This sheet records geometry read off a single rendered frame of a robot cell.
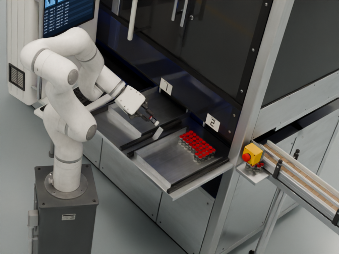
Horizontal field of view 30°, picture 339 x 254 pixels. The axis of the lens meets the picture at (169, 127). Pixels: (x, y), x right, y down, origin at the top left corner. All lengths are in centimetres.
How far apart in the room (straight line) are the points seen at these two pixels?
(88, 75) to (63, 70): 35
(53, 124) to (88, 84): 21
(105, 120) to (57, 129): 62
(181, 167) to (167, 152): 11
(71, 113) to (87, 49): 26
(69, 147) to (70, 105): 27
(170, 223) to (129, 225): 32
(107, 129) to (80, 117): 64
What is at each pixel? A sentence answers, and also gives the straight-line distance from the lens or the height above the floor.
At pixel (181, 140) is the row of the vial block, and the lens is 310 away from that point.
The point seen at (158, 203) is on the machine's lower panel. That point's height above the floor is 25.
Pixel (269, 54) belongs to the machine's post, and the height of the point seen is 153.
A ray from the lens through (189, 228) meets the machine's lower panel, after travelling 356.
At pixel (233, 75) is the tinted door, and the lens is 289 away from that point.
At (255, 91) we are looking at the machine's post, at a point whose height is 132.
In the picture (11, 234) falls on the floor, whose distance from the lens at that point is 380.
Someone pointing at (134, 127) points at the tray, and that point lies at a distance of 312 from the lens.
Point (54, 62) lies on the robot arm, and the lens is 224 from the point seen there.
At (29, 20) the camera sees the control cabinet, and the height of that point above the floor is 131.
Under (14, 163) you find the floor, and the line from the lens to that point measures 421.
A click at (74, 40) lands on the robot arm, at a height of 165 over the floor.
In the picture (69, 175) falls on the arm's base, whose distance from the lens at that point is 274.
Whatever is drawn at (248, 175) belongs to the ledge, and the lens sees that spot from 305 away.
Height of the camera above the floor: 288
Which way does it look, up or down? 39 degrees down
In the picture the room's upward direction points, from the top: 12 degrees clockwise
